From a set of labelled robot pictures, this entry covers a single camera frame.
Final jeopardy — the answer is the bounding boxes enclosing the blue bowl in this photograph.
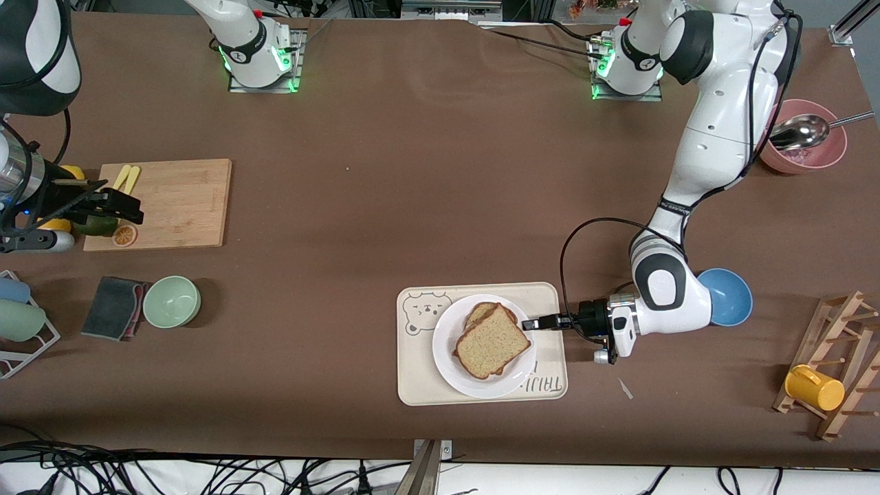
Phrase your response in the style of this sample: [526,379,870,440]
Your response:
[696,268,754,327]

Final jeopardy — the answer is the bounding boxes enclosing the plain brown bread slice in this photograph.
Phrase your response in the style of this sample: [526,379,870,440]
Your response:
[452,306,532,380]

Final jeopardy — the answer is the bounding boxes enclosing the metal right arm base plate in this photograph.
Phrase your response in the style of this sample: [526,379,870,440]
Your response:
[228,27,305,94]

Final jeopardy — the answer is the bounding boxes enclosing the dark green avocado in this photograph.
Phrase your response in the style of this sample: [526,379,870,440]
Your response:
[73,216,119,237]

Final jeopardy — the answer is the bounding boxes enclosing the pale green cup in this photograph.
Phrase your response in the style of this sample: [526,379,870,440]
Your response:
[0,300,47,342]

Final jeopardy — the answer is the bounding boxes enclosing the large metal spoon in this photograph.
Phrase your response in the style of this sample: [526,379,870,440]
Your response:
[769,110,875,151]

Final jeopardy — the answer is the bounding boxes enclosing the light blue cup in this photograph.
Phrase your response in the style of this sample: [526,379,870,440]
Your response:
[0,276,32,304]

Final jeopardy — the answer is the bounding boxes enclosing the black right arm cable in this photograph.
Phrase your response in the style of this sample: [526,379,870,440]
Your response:
[0,107,74,236]

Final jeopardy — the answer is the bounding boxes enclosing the colourful flower bunch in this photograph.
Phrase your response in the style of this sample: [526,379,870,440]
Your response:
[569,0,621,19]

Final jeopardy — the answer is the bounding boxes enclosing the grey metal box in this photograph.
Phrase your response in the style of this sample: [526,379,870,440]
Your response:
[402,0,504,23]

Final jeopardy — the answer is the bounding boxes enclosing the beige bear print tray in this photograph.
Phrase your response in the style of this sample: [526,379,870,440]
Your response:
[397,282,569,407]

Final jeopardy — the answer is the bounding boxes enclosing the white wire rack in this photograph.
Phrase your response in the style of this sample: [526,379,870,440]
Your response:
[0,269,61,380]

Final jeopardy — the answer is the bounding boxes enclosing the wooden cutting board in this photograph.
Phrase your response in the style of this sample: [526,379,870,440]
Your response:
[83,159,232,252]

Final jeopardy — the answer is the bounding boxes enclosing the dark grey folded cloth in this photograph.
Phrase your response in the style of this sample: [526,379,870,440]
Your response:
[80,276,151,342]

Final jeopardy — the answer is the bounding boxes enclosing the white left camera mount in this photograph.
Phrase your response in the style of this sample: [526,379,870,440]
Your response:
[609,305,639,358]

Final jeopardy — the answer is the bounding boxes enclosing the wooden cup rack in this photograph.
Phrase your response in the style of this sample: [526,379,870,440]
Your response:
[772,290,880,442]

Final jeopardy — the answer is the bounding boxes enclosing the metal camera pole bracket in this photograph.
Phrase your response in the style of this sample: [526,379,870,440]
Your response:
[402,439,453,495]

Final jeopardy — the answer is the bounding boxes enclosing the pink bowl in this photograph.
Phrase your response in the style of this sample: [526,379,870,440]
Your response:
[758,99,848,175]

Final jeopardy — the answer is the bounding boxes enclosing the tangled black cables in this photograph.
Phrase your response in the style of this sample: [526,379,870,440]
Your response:
[0,423,413,495]

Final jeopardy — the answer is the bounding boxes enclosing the yellow cup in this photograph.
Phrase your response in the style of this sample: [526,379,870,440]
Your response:
[784,364,846,412]

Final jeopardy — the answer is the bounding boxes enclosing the black cable to base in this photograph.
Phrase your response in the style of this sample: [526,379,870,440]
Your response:
[481,24,606,60]

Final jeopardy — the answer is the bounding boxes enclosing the white round plate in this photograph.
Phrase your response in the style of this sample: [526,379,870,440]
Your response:
[432,294,538,399]

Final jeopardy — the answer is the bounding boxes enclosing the pale green bowl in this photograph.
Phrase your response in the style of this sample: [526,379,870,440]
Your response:
[142,276,201,329]

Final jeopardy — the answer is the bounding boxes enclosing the aluminium frame profile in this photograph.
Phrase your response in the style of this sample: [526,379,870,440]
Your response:
[828,0,880,46]

